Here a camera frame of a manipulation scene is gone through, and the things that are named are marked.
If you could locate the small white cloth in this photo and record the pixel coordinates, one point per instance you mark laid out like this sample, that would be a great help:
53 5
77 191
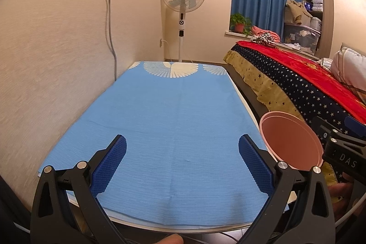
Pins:
324 64

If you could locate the folded white towels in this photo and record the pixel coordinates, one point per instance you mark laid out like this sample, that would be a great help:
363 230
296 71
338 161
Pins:
316 4

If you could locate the white wall socket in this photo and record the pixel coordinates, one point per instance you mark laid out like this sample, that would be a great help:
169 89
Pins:
161 42

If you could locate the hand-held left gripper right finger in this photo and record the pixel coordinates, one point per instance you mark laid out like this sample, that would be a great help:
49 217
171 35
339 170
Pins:
256 164

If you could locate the person's right hand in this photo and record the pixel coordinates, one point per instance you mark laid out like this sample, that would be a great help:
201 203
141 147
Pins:
340 195

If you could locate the wooden bookshelf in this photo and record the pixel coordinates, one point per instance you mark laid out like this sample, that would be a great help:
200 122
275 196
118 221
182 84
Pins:
320 15

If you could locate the brown coat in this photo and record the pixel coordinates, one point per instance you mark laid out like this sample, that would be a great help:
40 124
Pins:
297 11

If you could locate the pink cloth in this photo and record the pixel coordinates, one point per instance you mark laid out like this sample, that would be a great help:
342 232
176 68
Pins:
266 31

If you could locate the grey pot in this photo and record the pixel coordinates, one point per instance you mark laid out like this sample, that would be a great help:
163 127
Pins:
316 24

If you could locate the person's left hand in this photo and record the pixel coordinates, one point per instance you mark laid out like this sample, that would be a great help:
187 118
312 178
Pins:
168 239

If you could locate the bed with starred blanket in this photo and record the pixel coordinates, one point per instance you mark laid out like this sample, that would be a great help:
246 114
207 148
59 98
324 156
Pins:
286 81

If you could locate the striped cloth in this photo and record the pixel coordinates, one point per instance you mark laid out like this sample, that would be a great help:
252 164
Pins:
264 39

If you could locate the red blanket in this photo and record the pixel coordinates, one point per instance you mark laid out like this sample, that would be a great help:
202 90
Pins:
300 61

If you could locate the pink plastic basin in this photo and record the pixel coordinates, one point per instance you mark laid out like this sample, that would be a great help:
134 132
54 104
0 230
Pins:
291 141

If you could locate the white pillow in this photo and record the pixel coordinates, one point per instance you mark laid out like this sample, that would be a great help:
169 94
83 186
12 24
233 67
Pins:
351 64

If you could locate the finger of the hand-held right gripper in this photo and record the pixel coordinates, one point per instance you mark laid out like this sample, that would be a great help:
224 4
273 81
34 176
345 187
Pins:
356 125
324 126

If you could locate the clear storage box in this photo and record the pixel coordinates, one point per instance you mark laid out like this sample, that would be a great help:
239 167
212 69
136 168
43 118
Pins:
300 36

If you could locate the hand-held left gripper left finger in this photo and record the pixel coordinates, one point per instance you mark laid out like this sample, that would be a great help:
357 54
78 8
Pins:
110 164

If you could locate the potted green plant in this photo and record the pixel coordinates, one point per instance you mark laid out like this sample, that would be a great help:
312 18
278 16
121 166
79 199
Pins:
238 22

